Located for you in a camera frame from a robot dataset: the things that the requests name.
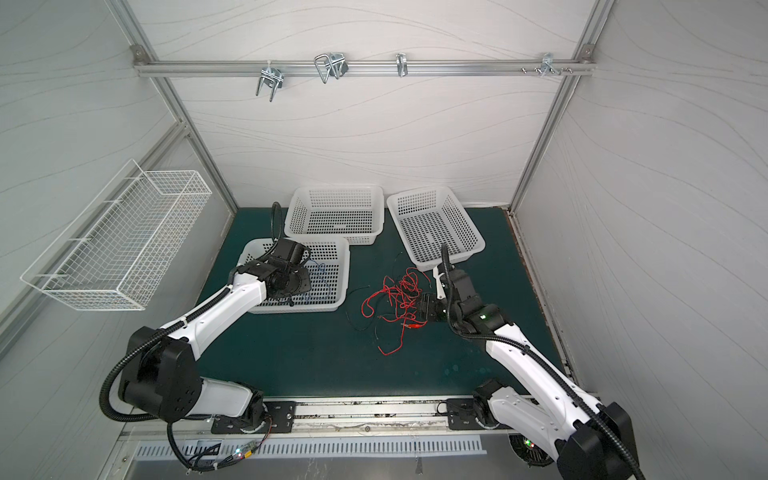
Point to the white vented cable duct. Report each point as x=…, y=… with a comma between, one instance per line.
x=325, y=447

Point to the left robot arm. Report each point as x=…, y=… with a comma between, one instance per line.
x=158, y=378

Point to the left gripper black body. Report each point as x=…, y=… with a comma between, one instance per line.
x=299, y=282

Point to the white basket back middle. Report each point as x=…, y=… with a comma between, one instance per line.
x=353, y=212

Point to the aluminium crossbar rail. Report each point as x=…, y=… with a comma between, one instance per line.
x=357, y=68

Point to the white wire wall basket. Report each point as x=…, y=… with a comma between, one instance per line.
x=114, y=254

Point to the white basket front left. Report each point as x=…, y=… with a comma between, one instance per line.
x=328, y=264

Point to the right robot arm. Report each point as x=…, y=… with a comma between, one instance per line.
x=585, y=437

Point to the metal hook clamp middle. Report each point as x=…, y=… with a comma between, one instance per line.
x=331, y=65

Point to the metal hook clamp left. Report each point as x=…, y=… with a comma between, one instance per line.
x=270, y=80

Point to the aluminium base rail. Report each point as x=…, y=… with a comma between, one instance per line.
x=372, y=414

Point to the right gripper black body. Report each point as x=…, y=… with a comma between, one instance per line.
x=433, y=306

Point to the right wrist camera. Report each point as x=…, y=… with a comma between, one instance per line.
x=438, y=277

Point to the metal hook clamp right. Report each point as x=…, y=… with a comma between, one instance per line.
x=547, y=67

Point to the white basket back right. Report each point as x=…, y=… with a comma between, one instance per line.
x=428, y=218

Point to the metal hook clamp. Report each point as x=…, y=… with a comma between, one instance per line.
x=270, y=80
x=331, y=65
x=547, y=67

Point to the metal hook small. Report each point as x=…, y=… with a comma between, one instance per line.
x=401, y=65

